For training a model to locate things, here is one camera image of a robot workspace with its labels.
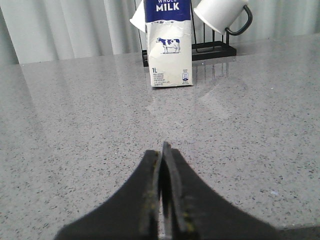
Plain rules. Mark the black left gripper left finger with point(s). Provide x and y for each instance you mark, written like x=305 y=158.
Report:
x=132 y=213

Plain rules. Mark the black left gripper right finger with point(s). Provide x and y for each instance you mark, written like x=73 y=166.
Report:
x=194 y=211

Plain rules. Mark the blue white milk carton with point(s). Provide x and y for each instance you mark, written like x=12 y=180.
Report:
x=169 y=42

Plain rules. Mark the black wire mug rack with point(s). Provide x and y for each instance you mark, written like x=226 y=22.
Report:
x=201 y=50

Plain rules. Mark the white enamel mug black handle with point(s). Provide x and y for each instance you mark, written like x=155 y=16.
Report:
x=219 y=15

